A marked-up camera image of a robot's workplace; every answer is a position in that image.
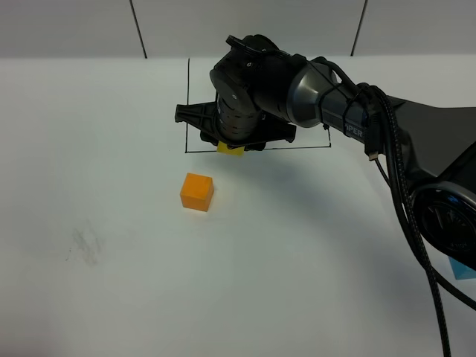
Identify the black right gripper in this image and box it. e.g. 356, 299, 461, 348
175, 97, 297, 151

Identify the yellow cube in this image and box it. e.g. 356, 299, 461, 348
216, 141, 245, 156

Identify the orange cube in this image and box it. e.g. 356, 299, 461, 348
180, 173, 214, 212

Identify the blue cube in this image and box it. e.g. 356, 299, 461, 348
449, 257, 476, 280

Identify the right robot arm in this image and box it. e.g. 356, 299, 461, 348
175, 34, 475, 268

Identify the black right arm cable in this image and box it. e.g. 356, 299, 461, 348
226, 35, 476, 357

